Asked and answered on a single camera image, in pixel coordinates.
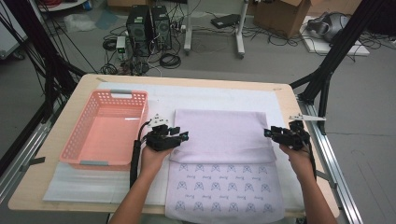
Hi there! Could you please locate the grey rail bracket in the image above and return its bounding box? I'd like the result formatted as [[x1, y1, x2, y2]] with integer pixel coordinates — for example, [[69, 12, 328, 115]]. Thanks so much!
[[19, 156, 47, 173], [317, 169, 338, 189]]

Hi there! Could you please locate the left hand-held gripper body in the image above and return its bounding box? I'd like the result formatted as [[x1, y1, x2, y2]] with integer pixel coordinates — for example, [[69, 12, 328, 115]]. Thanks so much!
[[144, 113, 184, 153]]

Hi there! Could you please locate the coiled black cable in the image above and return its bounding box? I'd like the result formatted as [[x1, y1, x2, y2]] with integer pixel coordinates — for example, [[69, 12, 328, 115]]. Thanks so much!
[[159, 52, 182, 70], [102, 37, 118, 52], [100, 63, 120, 76]]

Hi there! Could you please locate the black frame stand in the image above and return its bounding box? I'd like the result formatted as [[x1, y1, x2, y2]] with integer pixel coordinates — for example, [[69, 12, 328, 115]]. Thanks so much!
[[289, 0, 396, 136], [0, 0, 88, 125]]

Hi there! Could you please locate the white round table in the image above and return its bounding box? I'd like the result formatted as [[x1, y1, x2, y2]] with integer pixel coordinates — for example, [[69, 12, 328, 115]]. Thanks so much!
[[36, 0, 89, 13]]

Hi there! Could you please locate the teal sheet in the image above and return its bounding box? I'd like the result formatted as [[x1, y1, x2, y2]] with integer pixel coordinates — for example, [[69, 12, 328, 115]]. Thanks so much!
[[94, 9, 120, 31]]

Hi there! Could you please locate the white cabinet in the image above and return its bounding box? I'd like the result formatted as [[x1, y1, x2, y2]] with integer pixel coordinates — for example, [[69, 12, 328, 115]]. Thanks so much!
[[0, 6, 30, 60]]

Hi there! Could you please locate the pink plastic basket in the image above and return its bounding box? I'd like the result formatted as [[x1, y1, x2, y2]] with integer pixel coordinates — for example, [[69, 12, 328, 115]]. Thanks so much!
[[59, 89, 149, 172]]

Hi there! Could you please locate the black flat device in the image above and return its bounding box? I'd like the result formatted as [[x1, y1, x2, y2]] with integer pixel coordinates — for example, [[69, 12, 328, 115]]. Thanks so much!
[[210, 13, 242, 30]]

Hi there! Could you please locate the aluminium rail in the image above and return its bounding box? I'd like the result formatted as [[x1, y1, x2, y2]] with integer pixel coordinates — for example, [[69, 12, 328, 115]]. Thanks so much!
[[0, 102, 64, 204], [297, 98, 364, 224]]

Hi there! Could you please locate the person's left hand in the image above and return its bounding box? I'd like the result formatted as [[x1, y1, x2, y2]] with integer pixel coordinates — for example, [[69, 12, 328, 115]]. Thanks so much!
[[139, 144, 176, 181]]

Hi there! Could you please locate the lilac printed cloth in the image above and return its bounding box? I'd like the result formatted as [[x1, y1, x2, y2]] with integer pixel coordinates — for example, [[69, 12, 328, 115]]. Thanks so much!
[[163, 107, 286, 224]]

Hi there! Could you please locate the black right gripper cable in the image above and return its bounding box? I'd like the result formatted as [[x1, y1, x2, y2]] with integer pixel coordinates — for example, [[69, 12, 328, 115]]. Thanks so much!
[[302, 135, 318, 182]]

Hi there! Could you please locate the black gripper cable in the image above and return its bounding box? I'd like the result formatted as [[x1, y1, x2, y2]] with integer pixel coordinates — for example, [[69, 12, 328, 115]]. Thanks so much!
[[129, 119, 152, 189], [302, 135, 318, 182]]

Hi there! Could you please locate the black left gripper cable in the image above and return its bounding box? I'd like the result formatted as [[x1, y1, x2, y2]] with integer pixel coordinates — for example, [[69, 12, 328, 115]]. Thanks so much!
[[129, 119, 152, 189]]

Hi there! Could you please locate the small white power box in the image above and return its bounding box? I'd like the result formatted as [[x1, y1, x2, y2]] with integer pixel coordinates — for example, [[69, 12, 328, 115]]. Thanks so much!
[[115, 35, 127, 61]]

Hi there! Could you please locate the black computer tower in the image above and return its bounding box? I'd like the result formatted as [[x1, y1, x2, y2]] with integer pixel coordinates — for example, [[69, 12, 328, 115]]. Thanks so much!
[[125, 4, 154, 58], [150, 5, 173, 51]]

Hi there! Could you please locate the white foam board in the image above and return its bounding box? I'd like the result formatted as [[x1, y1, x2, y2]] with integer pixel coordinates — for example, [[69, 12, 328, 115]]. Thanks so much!
[[299, 15, 372, 58]]

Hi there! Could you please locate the white metal stand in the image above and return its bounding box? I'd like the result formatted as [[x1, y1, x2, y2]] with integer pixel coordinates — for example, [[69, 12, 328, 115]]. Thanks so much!
[[182, 0, 250, 60]]

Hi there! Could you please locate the clear plastic bag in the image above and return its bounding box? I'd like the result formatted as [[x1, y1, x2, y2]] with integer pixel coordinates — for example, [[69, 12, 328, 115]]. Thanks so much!
[[64, 12, 97, 34]]

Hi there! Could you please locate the person's right hand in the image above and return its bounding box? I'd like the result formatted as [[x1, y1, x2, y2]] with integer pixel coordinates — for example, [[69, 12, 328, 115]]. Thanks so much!
[[277, 142, 315, 179]]

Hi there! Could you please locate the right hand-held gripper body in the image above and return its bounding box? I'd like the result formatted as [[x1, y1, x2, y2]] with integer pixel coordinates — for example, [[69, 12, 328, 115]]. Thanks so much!
[[273, 113, 327, 152]]

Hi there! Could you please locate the white grid mat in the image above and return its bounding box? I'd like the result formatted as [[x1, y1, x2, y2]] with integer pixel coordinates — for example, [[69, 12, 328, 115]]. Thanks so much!
[[42, 81, 307, 211]]

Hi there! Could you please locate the grey rounded device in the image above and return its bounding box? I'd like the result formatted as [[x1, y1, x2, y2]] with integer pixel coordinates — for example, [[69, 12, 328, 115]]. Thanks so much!
[[306, 11, 352, 43]]

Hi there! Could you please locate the open cardboard box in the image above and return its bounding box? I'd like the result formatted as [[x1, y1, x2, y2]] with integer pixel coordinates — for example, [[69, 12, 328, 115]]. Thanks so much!
[[252, 0, 312, 39]]

